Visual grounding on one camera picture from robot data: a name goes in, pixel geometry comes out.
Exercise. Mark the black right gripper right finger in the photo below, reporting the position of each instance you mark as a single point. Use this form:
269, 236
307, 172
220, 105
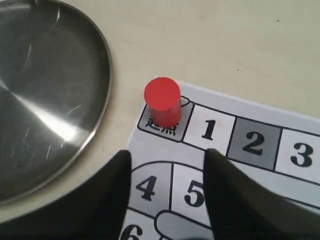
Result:
241, 209

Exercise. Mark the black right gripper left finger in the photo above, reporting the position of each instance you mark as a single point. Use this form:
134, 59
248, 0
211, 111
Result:
95, 210

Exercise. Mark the red cylinder game piece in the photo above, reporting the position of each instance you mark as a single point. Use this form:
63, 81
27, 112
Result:
162, 96

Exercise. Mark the paper game board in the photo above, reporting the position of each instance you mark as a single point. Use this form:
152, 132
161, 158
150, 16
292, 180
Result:
278, 149

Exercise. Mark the round steel plate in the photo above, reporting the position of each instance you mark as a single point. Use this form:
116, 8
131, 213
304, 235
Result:
55, 81

